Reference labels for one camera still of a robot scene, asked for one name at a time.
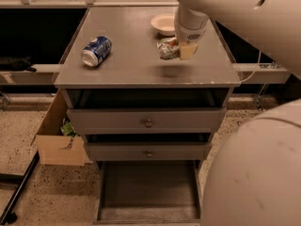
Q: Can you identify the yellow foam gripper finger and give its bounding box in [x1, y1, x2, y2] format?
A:
[179, 41, 198, 60]

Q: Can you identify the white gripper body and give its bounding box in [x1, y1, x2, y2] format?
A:
[174, 5, 210, 42]

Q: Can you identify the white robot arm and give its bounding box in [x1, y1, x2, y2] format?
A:
[176, 0, 301, 226]

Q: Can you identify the grey drawer cabinet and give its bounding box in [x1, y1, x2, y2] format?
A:
[54, 6, 242, 171]

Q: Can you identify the grey top drawer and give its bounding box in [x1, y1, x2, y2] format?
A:
[67, 108, 226, 136]

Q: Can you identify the grey drawer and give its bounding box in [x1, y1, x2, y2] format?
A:
[67, 108, 226, 136]
[92, 161, 201, 226]
[84, 142, 212, 161]

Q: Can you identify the blue pepsi can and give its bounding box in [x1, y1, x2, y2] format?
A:
[81, 36, 112, 67]

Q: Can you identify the grey middle drawer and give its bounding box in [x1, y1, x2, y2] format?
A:
[84, 142, 212, 161]

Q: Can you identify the grey bottom drawer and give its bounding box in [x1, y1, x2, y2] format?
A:
[92, 161, 201, 226]

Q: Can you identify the white paper bowl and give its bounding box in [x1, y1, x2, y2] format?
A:
[150, 14, 175, 37]

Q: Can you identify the green snack bag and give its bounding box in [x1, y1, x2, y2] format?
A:
[60, 119, 76, 137]

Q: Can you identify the black object on ledge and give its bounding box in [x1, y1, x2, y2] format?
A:
[0, 56, 36, 73]

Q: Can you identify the cardboard box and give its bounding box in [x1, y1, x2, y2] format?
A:
[36, 90, 87, 166]

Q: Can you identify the white cable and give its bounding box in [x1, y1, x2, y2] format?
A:
[238, 50, 262, 84]

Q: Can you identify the black floor rail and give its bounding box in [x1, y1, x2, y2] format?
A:
[0, 153, 40, 225]

